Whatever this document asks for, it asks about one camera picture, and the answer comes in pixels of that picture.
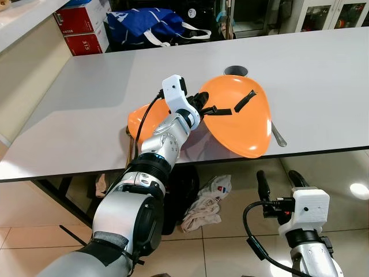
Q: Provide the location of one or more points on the orange plate with black marks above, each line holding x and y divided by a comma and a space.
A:
242, 130

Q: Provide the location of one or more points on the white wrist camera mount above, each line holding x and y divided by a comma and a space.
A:
308, 208
173, 89

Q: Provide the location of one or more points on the red cardboard box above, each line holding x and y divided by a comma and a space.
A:
81, 17
86, 41

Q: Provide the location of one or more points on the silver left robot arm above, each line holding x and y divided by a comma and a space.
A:
161, 141

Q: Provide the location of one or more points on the glass door cabinet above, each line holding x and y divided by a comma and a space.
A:
323, 14

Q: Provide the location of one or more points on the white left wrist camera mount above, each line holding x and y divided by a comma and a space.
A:
173, 89

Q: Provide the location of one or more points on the white crumpled plastic bag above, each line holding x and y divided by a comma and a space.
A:
207, 208

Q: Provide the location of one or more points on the black bag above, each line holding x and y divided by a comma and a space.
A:
181, 196

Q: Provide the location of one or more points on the black table leg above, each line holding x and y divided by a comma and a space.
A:
57, 199

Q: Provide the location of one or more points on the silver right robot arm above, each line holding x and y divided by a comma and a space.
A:
314, 259

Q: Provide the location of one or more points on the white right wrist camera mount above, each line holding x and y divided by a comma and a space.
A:
308, 208

